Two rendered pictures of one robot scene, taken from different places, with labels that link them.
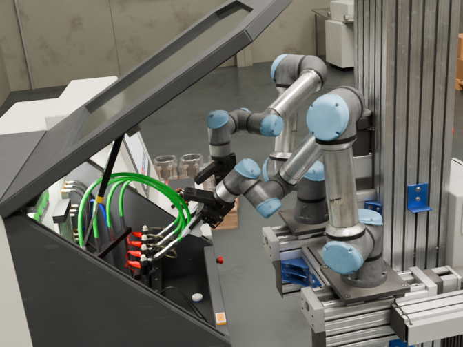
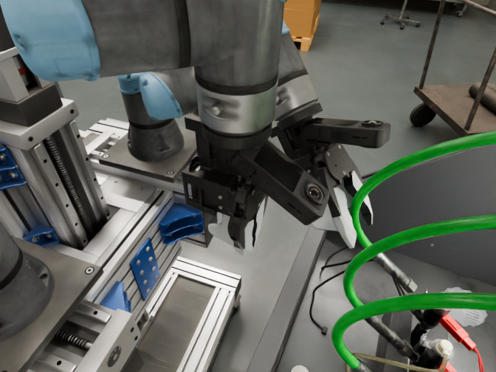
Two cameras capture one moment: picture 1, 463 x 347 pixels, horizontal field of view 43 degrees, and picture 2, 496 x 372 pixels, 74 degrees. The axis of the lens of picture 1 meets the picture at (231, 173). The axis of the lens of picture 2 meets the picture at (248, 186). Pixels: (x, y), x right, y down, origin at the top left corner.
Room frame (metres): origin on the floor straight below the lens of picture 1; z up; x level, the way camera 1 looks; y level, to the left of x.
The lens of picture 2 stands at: (2.21, 0.18, 1.57)
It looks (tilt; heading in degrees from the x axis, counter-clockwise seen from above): 42 degrees down; 209
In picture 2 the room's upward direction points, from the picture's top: 2 degrees clockwise
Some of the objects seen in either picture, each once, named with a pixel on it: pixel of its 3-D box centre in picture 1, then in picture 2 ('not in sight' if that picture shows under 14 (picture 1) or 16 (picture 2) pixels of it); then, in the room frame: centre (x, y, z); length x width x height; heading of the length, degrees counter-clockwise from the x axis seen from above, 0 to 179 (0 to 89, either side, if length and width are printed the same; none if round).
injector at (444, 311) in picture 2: (150, 284); (413, 328); (1.82, 0.32, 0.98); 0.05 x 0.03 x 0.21; 95
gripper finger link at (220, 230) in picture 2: not in sight; (229, 235); (1.98, 0.03, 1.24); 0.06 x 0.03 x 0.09; 95
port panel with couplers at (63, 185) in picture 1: (71, 210); not in sight; (2.03, 0.61, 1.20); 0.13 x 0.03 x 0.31; 5
